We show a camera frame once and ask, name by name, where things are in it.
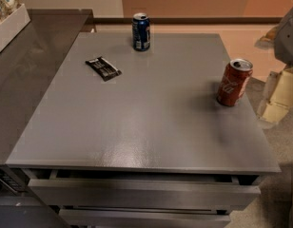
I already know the red coke can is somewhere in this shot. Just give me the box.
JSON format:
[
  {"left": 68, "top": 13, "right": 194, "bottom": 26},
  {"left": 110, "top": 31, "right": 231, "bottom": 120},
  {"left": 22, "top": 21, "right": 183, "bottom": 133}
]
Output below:
[{"left": 217, "top": 58, "right": 253, "bottom": 106}]

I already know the blue pepsi can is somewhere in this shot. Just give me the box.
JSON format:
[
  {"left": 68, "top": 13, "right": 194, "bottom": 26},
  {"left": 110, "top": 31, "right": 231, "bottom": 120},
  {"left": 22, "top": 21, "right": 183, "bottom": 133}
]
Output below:
[{"left": 132, "top": 12, "right": 150, "bottom": 51}]

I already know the black rxbar chocolate wrapper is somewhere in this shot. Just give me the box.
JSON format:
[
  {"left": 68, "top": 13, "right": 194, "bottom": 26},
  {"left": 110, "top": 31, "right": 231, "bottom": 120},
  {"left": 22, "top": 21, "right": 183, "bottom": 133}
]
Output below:
[{"left": 86, "top": 57, "right": 122, "bottom": 82}]

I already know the upper grey drawer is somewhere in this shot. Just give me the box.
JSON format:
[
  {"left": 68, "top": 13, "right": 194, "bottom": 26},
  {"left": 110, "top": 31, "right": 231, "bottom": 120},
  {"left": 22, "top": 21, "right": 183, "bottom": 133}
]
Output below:
[{"left": 29, "top": 177, "right": 260, "bottom": 211}]

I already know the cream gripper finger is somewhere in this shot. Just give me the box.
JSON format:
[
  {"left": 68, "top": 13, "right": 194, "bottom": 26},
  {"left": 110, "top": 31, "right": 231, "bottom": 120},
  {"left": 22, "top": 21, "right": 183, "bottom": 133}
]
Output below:
[
  {"left": 255, "top": 26, "right": 278, "bottom": 49},
  {"left": 257, "top": 66, "right": 293, "bottom": 129}
]

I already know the lower grey drawer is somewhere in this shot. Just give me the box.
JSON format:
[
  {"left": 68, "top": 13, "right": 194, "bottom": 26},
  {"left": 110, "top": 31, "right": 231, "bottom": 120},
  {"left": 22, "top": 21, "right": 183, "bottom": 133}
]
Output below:
[{"left": 59, "top": 209, "right": 230, "bottom": 228}]

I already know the grey drawer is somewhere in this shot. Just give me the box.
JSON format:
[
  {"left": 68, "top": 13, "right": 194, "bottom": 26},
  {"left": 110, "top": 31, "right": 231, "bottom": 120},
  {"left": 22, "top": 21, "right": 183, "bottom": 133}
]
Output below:
[
  {"left": 29, "top": 177, "right": 260, "bottom": 211},
  {"left": 59, "top": 209, "right": 230, "bottom": 228}
]

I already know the white snack box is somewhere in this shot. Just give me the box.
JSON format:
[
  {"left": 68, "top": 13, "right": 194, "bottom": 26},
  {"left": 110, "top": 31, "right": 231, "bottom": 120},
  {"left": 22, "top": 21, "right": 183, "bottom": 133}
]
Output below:
[{"left": 0, "top": 4, "right": 30, "bottom": 53}]

